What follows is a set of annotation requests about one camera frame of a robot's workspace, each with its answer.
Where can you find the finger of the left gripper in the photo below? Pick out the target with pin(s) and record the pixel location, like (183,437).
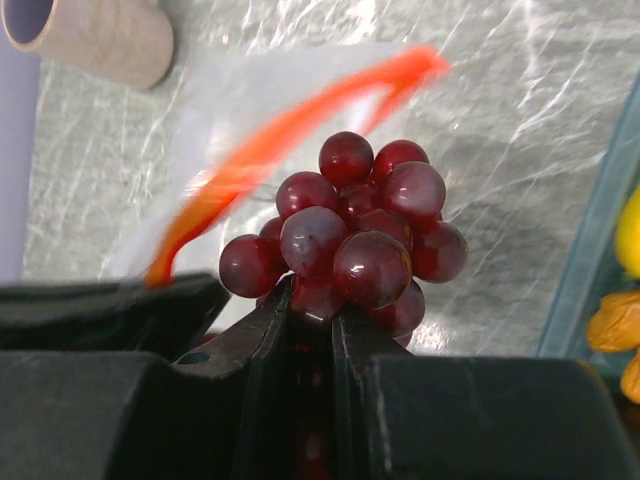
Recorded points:
(111,316)

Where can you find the yellow corn cob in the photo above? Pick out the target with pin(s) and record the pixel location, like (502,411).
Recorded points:
(627,242)

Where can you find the red grape bunch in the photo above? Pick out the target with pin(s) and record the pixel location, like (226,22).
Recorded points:
(365,229)

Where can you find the clear zip top bag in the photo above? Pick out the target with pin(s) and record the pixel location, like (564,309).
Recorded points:
(245,121)

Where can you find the beige mug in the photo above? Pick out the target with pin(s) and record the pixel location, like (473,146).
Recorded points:
(128,42)

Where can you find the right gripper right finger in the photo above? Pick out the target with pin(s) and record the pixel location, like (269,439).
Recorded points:
(401,416)

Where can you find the teal transparent food tray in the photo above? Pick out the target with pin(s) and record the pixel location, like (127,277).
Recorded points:
(591,271)

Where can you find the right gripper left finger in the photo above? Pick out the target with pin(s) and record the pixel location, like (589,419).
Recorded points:
(212,412)

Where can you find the orange dried fruit pieces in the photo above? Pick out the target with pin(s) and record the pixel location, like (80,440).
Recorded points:
(614,328)

